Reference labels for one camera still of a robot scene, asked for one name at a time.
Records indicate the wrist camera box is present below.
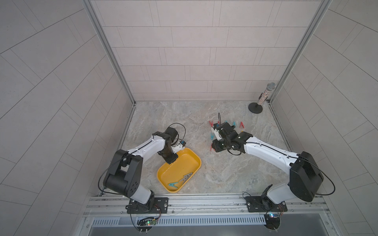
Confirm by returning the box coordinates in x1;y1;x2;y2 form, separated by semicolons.
212;122;235;140
165;127;179;145

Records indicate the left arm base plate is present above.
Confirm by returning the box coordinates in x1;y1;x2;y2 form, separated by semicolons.
126;197;169;214

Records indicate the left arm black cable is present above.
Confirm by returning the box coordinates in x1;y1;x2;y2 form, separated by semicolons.
166;122;187;142

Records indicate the controller board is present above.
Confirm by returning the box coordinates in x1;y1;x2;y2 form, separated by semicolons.
137;217;158;234
264;213;281;231

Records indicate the right corner metal profile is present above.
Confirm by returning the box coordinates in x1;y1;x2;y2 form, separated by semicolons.
269;0;332;106

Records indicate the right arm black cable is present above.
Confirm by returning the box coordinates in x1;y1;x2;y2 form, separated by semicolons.
309;160;336;196

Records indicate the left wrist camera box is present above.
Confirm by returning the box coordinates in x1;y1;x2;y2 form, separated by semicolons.
165;127;179;145

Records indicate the aluminium front rail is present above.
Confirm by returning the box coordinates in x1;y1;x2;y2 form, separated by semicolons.
83;193;330;217

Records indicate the teal clothespin tray bottom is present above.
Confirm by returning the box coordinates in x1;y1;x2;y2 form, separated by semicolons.
168;182;179;189

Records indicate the corner metal profile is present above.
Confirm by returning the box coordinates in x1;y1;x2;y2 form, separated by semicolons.
82;0;136;107
269;0;332;106

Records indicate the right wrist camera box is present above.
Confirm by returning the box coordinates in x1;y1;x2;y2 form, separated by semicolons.
212;122;235;140

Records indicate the right controller board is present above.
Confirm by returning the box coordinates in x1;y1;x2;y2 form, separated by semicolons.
264;213;281;231

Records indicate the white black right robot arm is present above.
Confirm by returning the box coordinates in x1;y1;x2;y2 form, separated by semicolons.
212;129;324;204

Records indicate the yellow plastic storage tray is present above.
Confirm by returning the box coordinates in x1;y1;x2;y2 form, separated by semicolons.
157;148;202;193

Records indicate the ventilation grille strip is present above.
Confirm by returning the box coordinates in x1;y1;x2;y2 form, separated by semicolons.
92;215;266;227

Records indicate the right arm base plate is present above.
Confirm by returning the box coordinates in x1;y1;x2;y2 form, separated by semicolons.
243;195;287;213

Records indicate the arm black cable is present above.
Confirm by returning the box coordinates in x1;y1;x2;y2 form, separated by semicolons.
166;122;187;142
309;160;336;196

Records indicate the left controller board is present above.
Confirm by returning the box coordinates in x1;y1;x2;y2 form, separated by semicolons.
137;217;158;234

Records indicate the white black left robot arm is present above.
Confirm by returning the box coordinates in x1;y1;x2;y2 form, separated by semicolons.
102;128;184;209

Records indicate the left corner metal profile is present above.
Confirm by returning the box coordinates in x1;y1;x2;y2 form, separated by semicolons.
82;0;136;107

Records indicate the grey clothespin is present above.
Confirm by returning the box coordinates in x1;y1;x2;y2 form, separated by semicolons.
181;172;193;184

